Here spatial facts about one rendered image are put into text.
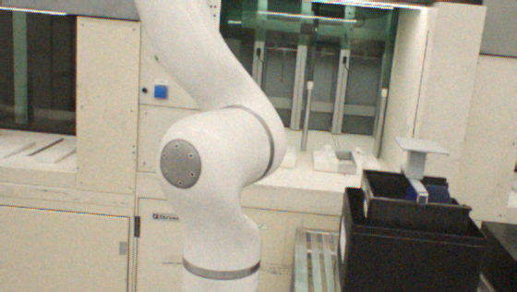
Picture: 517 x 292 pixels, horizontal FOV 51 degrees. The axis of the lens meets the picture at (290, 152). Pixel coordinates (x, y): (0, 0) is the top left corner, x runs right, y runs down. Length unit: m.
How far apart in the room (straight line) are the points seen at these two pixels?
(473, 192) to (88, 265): 1.13
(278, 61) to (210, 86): 1.57
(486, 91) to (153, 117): 0.90
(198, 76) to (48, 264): 1.08
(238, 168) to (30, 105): 1.52
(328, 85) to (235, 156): 1.70
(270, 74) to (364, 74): 0.40
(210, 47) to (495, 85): 0.96
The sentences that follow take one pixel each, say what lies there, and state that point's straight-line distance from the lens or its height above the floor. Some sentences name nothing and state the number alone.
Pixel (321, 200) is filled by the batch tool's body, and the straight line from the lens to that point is 1.55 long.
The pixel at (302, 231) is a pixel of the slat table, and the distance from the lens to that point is 1.52.
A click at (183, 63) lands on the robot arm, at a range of 0.80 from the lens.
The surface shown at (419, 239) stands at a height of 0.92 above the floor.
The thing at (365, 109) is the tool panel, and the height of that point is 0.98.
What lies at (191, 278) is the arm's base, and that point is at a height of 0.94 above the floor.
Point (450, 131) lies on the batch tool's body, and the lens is 1.50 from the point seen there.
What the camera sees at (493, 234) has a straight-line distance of 1.44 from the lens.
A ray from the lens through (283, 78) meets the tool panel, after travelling 2.38.
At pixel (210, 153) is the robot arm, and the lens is 0.69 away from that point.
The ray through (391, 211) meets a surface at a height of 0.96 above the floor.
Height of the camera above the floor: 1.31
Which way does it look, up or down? 13 degrees down
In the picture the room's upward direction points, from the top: 6 degrees clockwise
